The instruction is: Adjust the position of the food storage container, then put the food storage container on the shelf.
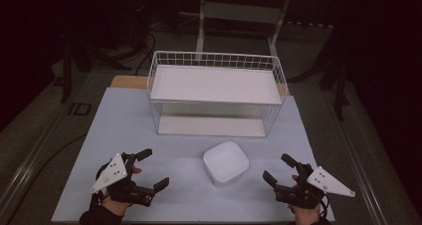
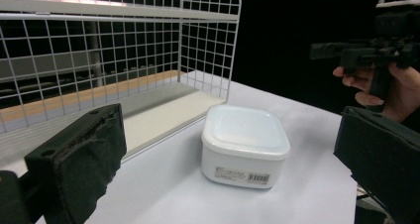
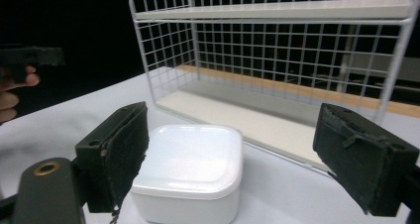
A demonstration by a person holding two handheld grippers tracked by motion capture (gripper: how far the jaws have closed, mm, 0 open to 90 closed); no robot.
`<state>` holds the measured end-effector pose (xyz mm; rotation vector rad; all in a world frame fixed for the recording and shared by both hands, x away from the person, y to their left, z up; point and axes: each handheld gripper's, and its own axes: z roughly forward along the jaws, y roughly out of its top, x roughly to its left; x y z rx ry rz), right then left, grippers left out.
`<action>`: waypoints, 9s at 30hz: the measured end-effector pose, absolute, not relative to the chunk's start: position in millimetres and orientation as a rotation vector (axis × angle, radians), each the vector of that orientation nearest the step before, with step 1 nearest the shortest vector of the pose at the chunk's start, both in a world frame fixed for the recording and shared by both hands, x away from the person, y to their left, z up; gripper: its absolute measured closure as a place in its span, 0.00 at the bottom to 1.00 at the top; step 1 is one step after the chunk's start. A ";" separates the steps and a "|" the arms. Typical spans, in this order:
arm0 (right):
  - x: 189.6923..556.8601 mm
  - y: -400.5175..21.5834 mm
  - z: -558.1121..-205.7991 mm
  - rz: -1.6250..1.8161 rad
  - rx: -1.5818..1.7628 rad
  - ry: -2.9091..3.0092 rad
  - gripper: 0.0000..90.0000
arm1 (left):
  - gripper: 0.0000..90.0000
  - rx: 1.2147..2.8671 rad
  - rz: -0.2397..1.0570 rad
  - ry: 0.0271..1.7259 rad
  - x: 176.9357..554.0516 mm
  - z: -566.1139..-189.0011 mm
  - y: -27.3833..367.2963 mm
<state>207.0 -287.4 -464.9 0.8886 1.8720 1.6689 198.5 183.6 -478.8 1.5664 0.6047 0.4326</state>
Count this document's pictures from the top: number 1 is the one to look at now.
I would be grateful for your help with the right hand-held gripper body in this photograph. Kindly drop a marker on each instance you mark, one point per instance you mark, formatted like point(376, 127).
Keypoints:
point(326, 183)

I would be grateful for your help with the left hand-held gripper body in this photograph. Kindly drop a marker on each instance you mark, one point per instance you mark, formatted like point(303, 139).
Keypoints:
point(114, 173)

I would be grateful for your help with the white square bowl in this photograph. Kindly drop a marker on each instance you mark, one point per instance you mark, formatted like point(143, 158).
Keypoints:
point(226, 162)

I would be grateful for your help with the person's left hand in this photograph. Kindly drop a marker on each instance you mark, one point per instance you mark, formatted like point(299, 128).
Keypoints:
point(116, 207)

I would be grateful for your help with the person's right hand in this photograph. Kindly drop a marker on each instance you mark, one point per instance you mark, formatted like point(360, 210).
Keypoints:
point(307, 216)

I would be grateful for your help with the pale blue table mat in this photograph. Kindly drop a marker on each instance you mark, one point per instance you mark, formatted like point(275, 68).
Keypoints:
point(132, 128)

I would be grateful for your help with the black floor socket box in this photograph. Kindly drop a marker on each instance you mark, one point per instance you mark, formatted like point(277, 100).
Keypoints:
point(79, 109)

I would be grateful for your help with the black metal stand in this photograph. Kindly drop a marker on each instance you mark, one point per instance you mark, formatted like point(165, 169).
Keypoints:
point(340, 92)

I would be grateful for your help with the metal floor rail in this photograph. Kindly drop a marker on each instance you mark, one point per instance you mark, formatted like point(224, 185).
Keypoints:
point(30, 172)
point(361, 175)

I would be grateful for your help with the white metal frame table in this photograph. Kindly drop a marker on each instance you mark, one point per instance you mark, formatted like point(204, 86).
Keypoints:
point(242, 12)

